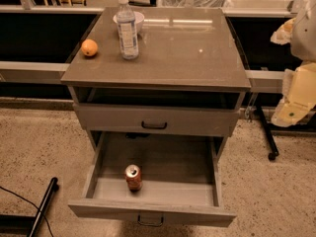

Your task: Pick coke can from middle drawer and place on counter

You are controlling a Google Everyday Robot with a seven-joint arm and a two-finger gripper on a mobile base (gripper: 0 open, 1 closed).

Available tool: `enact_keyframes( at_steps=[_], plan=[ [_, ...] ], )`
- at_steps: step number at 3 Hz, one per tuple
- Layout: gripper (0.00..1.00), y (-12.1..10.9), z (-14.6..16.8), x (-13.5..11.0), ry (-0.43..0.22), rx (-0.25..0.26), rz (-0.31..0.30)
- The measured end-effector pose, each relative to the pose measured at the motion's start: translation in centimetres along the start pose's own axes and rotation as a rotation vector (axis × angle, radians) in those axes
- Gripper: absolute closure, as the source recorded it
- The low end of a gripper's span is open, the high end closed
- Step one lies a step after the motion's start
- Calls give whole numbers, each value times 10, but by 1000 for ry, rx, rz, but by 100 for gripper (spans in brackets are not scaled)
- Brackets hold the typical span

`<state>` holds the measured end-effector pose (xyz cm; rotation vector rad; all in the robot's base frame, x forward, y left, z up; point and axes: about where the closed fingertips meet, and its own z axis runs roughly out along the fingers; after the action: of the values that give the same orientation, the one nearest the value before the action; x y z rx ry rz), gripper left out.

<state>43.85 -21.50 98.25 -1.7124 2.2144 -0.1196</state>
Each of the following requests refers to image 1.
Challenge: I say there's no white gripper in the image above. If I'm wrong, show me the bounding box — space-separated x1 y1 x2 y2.
271 18 316 127

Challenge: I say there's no grey drawer cabinet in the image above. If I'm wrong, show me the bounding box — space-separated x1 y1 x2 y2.
62 8 250 152

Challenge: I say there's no black wheeled table leg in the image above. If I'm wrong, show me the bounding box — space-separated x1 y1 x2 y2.
255 105 316 161

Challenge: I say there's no white bowl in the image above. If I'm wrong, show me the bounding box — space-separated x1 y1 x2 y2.
113 11 144 34

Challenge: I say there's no orange fruit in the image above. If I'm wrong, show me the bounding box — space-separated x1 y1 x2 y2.
81 39 98 57

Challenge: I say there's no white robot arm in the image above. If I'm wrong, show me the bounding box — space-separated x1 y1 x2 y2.
271 0 316 127

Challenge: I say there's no open grey middle drawer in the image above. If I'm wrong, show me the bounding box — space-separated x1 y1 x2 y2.
69 132 236 227

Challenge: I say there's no red coke can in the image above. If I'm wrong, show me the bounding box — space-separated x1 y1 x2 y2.
124 164 142 192

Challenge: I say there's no black floor stand bar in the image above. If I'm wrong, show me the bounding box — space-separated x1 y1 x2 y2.
0 177 59 237

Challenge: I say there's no closed grey top drawer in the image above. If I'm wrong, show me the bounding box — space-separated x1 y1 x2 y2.
74 104 239 137

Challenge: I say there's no black cable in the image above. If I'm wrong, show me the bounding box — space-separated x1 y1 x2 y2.
0 186 55 237

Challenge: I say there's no clear plastic water bottle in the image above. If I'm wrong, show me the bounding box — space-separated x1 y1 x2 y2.
116 0 139 59

